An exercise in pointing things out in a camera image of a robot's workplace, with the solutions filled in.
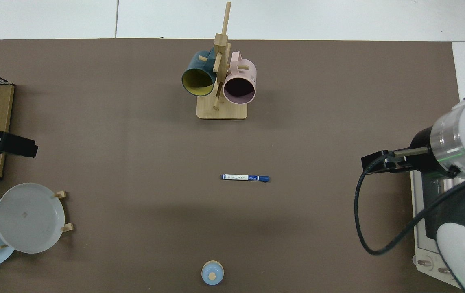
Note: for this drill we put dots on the blue and white marker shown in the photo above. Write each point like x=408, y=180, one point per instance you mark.
x=244, y=177

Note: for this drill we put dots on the grey plate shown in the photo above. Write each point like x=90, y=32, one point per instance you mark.
x=29, y=217

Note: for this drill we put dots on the pale toaster oven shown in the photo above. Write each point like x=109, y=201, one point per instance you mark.
x=423, y=244

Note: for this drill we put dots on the wooden plate rack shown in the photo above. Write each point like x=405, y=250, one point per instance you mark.
x=67, y=228

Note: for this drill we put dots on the brown table cloth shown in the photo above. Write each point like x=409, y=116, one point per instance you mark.
x=134, y=162

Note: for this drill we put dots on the pink cup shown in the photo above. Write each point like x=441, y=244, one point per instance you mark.
x=238, y=91

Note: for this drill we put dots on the wooden cup stand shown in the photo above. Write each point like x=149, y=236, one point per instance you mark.
x=222, y=110

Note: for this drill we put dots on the dark teal cup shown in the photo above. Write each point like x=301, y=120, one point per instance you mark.
x=196, y=83

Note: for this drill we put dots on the small blue round thing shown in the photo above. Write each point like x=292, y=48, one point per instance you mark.
x=212, y=273

